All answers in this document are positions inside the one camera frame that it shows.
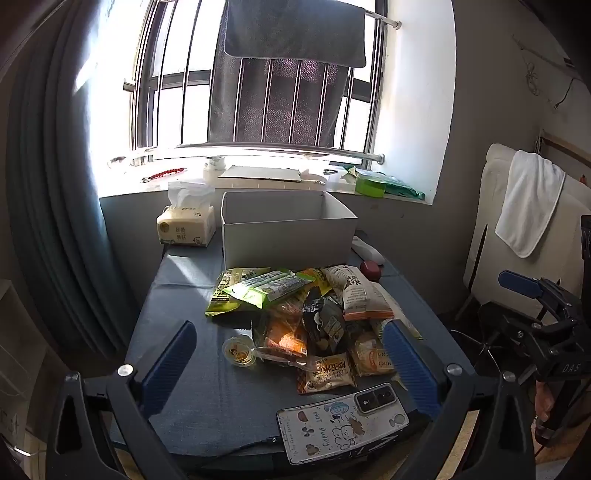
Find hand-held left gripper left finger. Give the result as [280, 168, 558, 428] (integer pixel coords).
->
[46, 320, 199, 480]

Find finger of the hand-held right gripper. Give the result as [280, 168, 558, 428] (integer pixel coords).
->
[498, 271, 581, 319]
[501, 308, 560, 355]

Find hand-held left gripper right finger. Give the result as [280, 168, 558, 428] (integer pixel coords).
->
[381, 318, 536, 480]

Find long white snack packet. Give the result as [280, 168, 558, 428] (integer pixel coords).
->
[322, 265, 394, 320]

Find green white wafer packet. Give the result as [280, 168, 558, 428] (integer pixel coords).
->
[230, 270, 319, 309]

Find white cardboard box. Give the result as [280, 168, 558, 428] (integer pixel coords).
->
[221, 191, 359, 271]

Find person's right hand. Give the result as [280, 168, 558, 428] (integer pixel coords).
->
[534, 381, 561, 423]

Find black chair base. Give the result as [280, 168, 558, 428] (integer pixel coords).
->
[450, 302, 539, 385]

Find black pointed stick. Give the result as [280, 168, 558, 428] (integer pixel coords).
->
[468, 223, 488, 292]

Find small jelly cup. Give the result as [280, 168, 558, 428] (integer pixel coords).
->
[222, 336, 257, 366]

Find white towel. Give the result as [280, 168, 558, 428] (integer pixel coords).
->
[495, 150, 567, 258]

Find white cushioned chair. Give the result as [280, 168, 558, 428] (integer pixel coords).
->
[463, 143, 591, 308]

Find brown white cracker packet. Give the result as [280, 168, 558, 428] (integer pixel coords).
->
[297, 354, 357, 394]

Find phone in cartoon case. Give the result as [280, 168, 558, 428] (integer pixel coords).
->
[276, 383, 410, 465]

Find black snack packet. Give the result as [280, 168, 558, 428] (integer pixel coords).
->
[302, 288, 348, 357]

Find orange snack packet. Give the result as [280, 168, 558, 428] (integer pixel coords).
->
[253, 318, 308, 361]

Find white plastic block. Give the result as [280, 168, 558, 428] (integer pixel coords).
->
[351, 236, 385, 265]

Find tissue pack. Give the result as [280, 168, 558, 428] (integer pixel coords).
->
[156, 181, 217, 248]

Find green plastic packet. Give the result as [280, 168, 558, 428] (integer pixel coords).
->
[382, 177, 426, 200]

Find green tape roll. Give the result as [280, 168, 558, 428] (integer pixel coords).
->
[355, 177, 387, 198]

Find cardboard sheet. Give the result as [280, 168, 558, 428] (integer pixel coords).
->
[218, 165, 303, 182]

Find blue grey curtain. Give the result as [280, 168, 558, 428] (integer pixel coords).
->
[0, 0, 145, 370]

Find window security bars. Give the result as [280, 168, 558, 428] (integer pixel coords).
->
[122, 0, 389, 160]

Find dark hanging towel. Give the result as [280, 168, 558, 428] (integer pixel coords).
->
[208, 0, 368, 148]

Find red bead string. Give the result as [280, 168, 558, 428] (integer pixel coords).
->
[141, 167, 186, 182]

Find black wall cable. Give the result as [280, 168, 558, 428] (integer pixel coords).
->
[551, 76, 579, 110]

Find metal window rail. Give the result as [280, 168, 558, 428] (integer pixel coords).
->
[107, 141, 386, 168]

